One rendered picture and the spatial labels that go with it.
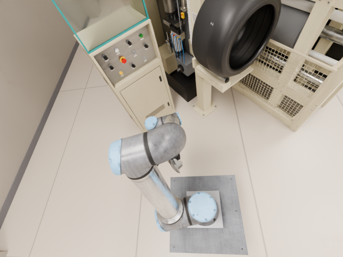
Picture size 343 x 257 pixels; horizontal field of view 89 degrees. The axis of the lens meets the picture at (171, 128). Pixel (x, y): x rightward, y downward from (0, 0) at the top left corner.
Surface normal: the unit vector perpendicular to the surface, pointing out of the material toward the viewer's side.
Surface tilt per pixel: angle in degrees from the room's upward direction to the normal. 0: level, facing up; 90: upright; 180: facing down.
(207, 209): 4
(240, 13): 50
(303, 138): 0
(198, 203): 4
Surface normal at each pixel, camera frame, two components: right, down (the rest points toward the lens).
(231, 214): -0.18, -0.48
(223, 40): -0.18, 0.65
